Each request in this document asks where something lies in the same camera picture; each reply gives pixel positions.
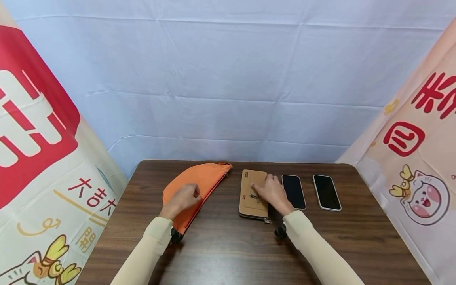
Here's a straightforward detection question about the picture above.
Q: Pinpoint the person's left hand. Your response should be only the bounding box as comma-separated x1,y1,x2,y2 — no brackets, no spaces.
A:
159,182,203,221

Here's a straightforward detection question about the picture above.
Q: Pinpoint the person's right hand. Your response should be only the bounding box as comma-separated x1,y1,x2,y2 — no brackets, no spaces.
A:
251,173,296,217

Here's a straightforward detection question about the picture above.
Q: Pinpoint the orange zipper pouch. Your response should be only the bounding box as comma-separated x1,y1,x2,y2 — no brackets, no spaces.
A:
162,162,233,236

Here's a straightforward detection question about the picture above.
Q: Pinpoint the tan zipper wallet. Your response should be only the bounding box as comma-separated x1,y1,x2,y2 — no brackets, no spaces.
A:
239,169,272,224

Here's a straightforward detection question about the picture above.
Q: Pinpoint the person's right forearm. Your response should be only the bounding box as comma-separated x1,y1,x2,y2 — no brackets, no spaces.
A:
283,210,366,285

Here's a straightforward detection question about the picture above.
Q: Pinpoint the person's left forearm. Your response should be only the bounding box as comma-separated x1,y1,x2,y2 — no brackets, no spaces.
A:
110,216,175,285

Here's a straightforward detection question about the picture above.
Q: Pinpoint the black phone with dark frame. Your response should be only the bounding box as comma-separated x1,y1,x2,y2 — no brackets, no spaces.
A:
281,174,307,211

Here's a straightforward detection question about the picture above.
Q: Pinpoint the black phone with white frame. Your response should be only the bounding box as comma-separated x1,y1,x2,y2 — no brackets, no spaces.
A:
312,174,342,212

